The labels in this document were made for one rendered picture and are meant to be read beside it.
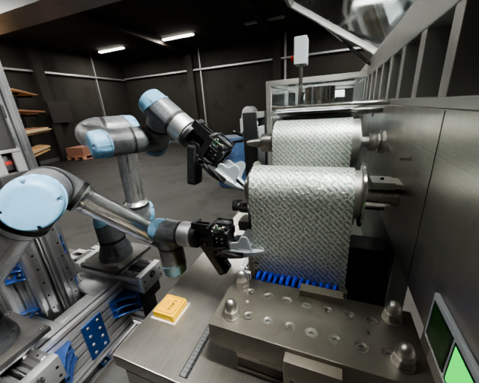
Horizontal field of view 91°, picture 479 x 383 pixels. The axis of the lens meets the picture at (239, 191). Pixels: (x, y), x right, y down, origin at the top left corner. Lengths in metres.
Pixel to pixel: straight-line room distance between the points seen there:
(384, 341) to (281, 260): 0.26
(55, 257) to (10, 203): 0.58
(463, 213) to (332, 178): 0.27
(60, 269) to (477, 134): 1.27
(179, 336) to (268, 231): 0.37
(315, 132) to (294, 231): 0.32
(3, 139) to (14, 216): 0.45
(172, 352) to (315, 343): 0.35
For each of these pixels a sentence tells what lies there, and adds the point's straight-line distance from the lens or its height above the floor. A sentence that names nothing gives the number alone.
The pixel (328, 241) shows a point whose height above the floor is 1.15.
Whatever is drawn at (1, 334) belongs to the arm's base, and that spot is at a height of 0.87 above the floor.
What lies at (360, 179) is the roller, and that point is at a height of 1.30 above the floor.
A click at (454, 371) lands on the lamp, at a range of 0.38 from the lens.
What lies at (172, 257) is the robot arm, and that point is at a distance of 0.78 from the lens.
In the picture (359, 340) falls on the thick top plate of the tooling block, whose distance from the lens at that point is 0.57.
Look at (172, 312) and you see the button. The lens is 0.77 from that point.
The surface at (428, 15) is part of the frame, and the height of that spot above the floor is 1.60.
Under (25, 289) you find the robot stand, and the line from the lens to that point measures 1.30.
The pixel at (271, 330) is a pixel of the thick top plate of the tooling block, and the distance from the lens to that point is 0.56.
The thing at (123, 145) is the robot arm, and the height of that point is 1.38.
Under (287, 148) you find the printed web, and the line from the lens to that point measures 0.78.
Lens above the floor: 1.46
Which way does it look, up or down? 20 degrees down
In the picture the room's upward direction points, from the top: 4 degrees counter-clockwise
